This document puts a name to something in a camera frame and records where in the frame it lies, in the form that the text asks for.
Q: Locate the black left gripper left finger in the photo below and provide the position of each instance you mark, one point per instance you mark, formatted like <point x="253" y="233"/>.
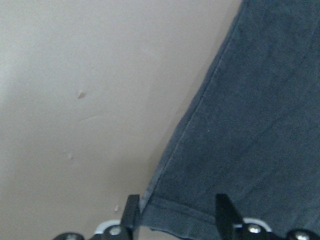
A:
<point x="130" y="220"/>

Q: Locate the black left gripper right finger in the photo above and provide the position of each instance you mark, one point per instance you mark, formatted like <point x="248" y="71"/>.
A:
<point x="229" y="222"/>

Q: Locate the black graphic t-shirt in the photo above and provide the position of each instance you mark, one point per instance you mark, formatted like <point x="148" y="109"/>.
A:
<point x="252" y="130"/>

